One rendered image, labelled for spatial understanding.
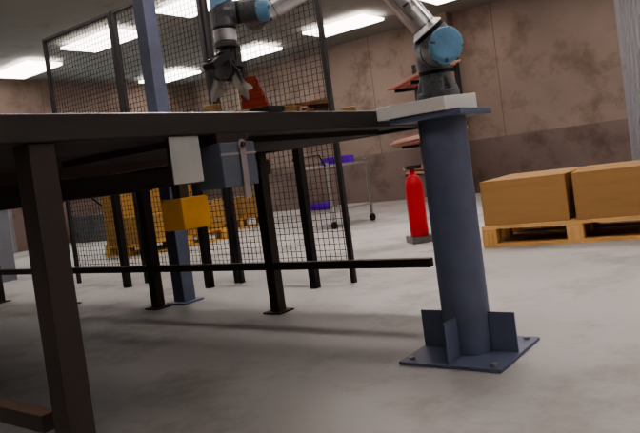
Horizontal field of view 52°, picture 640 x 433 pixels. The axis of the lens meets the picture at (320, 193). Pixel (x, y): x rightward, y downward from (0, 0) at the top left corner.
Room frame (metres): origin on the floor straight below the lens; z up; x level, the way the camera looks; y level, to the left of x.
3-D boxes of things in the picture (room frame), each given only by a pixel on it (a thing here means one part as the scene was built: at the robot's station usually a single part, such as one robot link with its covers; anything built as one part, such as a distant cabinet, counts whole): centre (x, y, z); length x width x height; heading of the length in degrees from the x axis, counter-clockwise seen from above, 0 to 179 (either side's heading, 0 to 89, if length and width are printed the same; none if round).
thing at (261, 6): (2.15, 0.14, 1.27); 0.11 x 0.11 x 0.08; 4
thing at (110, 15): (4.95, 1.06, 1.11); 3.04 x 0.03 x 2.21; 53
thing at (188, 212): (1.65, 0.34, 0.74); 0.09 x 0.08 x 0.24; 143
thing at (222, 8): (2.13, 0.24, 1.27); 0.09 x 0.08 x 0.11; 94
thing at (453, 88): (2.33, -0.46, 0.97); 0.15 x 0.15 x 0.10
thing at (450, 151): (2.33, -0.47, 0.43); 0.38 x 0.38 x 0.87; 53
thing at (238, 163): (1.80, 0.24, 0.77); 0.14 x 0.11 x 0.18; 143
